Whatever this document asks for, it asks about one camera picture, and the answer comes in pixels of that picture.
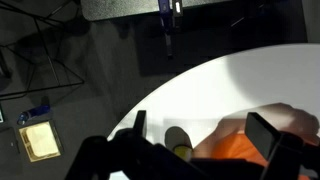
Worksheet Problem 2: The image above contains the yellow cap pill bottle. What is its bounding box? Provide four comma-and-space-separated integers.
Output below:
173, 144, 195, 162

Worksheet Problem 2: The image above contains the black wire frame stand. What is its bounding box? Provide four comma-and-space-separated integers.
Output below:
0, 0, 85, 100

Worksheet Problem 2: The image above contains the blue bar clamp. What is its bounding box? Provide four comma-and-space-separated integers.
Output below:
157, 0, 185, 59

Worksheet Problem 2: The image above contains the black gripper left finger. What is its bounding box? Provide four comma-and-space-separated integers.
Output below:
65, 109, 201, 180

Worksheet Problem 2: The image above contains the white cap pill bottle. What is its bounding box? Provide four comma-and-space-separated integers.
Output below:
164, 126, 193, 150

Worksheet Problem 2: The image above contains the tan cardboard box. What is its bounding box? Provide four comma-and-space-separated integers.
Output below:
18, 120, 63, 164

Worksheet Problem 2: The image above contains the orange plastic bag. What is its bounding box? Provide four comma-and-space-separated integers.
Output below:
193, 102, 320, 180

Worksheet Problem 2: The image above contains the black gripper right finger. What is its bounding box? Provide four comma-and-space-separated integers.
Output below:
244, 111, 320, 180

